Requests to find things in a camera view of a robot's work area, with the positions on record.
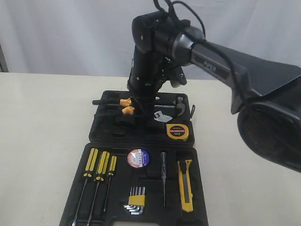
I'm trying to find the claw hammer black handle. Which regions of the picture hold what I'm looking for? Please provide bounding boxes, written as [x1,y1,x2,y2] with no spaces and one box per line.
[154,96,186,117]

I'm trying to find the hex key set yellow holder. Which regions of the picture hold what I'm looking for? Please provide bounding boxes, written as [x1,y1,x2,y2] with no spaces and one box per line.
[123,186,146,216]

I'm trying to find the black plastic tool case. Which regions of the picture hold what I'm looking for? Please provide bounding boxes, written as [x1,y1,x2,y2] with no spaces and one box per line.
[60,90,208,226]

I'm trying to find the large yellow black screwdriver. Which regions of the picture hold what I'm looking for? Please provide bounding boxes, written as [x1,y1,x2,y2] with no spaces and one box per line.
[72,148,99,226]

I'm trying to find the white backdrop curtain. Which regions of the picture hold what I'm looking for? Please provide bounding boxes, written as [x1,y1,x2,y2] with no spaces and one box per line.
[0,0,301,77]

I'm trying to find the black electrical tape roll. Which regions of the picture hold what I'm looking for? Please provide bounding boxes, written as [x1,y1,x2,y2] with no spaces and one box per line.
[127,148,150,168]

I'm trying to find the middle yellow black screwdriver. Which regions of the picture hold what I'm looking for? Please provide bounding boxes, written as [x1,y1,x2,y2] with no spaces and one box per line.
[87,151,110,226]

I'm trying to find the yellow 2m tape measure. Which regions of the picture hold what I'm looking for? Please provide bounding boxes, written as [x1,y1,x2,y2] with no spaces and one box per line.
[166,105,196,142]

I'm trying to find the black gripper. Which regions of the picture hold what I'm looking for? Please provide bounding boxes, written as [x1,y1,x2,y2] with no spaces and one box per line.
[127,46,168,127]

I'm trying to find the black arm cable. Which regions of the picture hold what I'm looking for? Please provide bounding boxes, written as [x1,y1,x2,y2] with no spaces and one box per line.
[152,0,259,111]

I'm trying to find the orange black combination pliers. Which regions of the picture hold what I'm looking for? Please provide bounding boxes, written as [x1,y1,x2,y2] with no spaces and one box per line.
[92,97,135,116]

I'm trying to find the clear handle tester screwdriver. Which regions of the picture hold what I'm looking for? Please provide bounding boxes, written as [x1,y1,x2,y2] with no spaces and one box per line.
[160,152,167,207]

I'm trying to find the small yellow black screwdriver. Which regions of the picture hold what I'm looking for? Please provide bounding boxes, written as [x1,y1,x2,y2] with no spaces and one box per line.
[103,155,117,213]

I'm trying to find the yellow utility knife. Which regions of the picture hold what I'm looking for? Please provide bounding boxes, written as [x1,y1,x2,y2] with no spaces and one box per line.
[177,159,193,213]

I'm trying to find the adjustable wrench black handle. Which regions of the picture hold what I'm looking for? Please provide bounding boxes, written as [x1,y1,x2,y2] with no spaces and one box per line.
[154,111,173,123]

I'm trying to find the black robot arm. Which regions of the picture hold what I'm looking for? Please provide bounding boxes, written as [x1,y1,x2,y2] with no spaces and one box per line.
[127,11,301,172]

